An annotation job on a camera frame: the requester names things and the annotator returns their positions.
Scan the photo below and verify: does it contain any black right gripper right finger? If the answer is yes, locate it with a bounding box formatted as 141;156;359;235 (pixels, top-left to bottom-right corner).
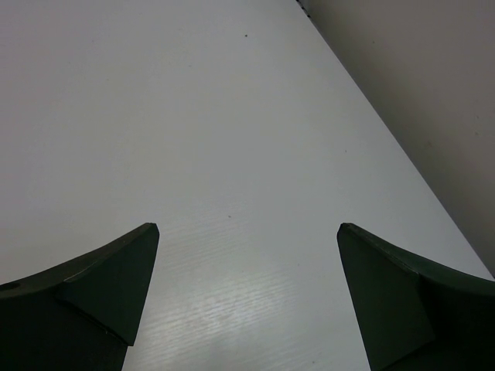
336;223;494;370

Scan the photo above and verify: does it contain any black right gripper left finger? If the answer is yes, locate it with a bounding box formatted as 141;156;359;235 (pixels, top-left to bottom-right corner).
1;223;159;370

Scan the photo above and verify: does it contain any aluminium table edge rail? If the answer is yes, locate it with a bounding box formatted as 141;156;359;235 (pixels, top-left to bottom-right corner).
296;0;311;18

